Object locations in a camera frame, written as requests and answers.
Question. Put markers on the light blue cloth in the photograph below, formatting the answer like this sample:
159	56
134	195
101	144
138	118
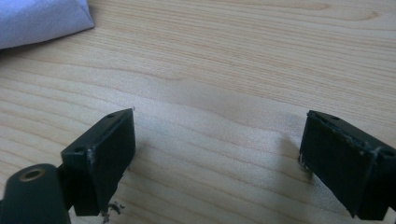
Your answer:
40	20

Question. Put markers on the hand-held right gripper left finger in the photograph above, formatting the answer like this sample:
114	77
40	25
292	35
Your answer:
106	155

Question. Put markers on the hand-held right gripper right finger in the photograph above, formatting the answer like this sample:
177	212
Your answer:
345	161

